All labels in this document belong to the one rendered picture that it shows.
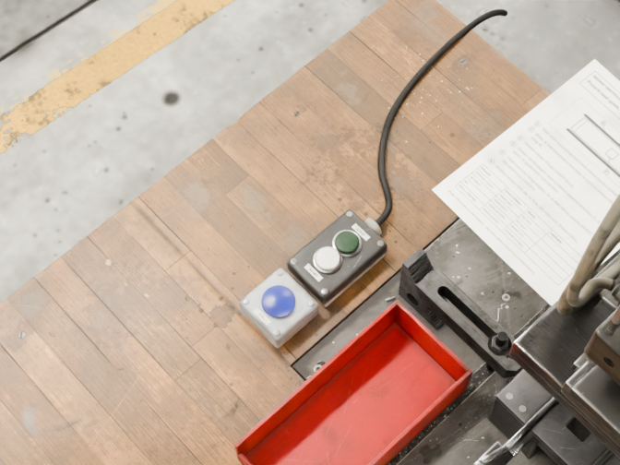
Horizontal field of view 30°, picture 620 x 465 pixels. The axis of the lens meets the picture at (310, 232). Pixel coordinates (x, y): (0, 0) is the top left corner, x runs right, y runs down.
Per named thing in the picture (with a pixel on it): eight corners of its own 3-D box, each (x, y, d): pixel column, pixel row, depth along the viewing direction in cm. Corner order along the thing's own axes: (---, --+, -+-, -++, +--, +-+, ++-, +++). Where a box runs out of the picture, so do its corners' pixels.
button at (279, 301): (255, 305, 137) (254, 299, 135) (280, 284, 138) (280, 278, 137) (278, 328, 136) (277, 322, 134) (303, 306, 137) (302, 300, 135)
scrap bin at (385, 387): (237, 459, 131) (232, 445, 126) (394, 317, 138) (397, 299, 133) (309, 537, 127) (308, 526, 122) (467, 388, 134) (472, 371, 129)
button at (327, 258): (310, 264, 139) (310, 256, 138) (327, 249, 140) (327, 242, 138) (327, 280, 138) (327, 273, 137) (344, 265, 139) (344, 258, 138)
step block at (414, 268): (398, 293, 140) (402, 263, 131) (415, 278, 140) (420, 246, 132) (436, 329, 137) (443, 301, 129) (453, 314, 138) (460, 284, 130)
